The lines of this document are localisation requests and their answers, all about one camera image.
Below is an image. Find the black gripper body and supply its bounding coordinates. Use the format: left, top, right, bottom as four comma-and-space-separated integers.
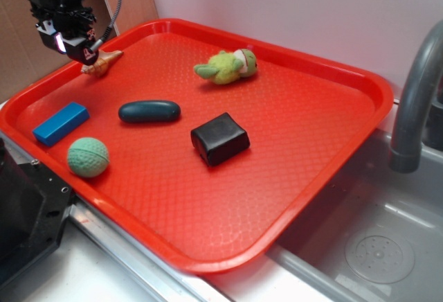
28, 0, 96, 39

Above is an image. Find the red plastic tray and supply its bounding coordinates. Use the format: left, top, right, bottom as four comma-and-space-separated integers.
1, 19, 393, 274

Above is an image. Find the grey sink basin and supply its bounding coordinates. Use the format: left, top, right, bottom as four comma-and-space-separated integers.
268, 131, 442, 301

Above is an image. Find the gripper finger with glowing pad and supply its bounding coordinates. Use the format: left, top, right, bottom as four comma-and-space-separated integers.
64, 37, 99, 66
36, 21, 66, 54

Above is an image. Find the tan spiral seashell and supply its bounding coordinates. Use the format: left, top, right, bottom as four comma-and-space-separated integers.
81, 51, 124, 78

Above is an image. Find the grey sink faucet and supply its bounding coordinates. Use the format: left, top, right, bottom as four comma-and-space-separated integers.
388, 21, 442, 173

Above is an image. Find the blue rectangular block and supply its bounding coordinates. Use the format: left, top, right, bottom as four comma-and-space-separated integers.
33, 103, 89, 147

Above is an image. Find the dark teal oval case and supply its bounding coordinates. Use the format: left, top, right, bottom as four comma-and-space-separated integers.
118, 100, 181, 123

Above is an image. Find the green dimpled ball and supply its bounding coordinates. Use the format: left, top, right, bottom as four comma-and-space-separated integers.
67, 137, 110, 178

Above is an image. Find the dark brown square pouch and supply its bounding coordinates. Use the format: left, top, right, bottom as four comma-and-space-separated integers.
190, 112, 251, 167

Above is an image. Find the green plush toy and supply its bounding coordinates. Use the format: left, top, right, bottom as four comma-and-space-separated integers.
193, 48, 257, 85

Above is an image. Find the braided grey cable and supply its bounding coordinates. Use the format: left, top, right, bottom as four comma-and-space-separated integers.
90, 0, 123, 53

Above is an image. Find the brown cardboard panel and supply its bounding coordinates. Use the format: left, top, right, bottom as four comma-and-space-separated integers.
1, 0, 158, 102

